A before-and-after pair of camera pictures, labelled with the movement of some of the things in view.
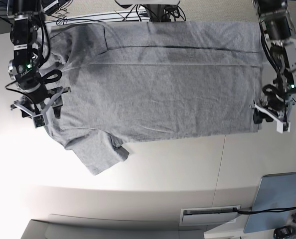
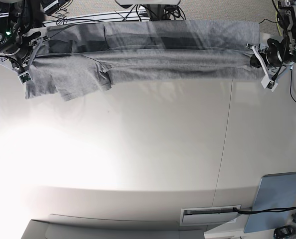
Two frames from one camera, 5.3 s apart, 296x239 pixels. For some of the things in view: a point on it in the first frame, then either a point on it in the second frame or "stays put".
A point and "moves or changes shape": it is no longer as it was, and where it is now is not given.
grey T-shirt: x=132 y=80 moves or changes shape
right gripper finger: x=26 y=112 to x=6 y=62
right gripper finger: x=58 y=103 to x=36 y=43
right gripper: x=276 y=98 to x=276 y=52
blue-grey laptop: x=277 y=191 stays put
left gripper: x=37 y=92 to x=18 y=50
